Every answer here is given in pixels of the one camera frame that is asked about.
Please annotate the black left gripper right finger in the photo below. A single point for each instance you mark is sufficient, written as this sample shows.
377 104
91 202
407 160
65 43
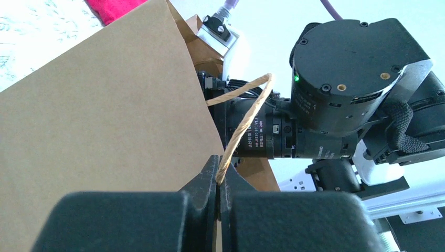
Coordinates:
288 221

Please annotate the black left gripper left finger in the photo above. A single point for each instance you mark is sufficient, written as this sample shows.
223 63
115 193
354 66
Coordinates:
136 221

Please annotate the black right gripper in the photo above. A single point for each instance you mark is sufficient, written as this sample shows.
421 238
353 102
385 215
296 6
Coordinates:
269 135

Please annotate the brown paper bag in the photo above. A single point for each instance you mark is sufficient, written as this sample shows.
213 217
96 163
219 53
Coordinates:
121 111

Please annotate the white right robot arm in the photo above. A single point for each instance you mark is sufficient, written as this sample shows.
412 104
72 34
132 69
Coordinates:
364 102

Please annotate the red cloth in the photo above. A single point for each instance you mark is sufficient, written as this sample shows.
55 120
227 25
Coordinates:
109 11

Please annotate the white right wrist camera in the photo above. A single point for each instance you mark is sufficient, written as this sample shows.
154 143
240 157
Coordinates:
226 42

